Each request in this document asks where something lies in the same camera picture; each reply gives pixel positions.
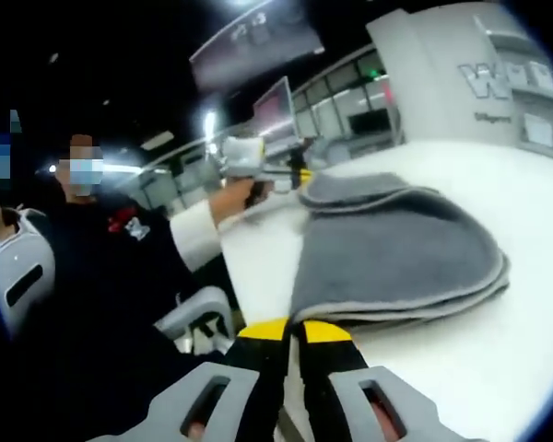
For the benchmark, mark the silver framed desk monitor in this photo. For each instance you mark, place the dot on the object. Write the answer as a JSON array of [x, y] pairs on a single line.
[[274, 108]]

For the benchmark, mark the person's left hand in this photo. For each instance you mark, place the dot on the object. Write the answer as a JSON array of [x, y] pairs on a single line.
[[237, 195]]

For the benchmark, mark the row of white storage boxes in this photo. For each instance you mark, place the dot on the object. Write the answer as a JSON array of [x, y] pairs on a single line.
[[539, 131]]

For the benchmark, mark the grey towel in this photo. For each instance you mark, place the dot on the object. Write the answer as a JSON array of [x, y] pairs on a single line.
[[387, 248]]

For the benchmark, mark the person in black shirt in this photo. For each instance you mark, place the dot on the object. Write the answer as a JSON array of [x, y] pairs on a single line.
[[97, 285]]

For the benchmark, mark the large dark hanging monitor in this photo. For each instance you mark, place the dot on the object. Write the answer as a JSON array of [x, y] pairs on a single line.
[[258, 46]]

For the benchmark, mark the white office chair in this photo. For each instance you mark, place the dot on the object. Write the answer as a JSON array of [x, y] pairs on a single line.
[[18, 258]]

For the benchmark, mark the red white chest badge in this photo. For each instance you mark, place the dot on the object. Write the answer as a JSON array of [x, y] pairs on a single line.
[[129, 223]]

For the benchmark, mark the grey metal storage shelf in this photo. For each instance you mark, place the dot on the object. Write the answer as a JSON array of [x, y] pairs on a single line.
[[534, 92]]

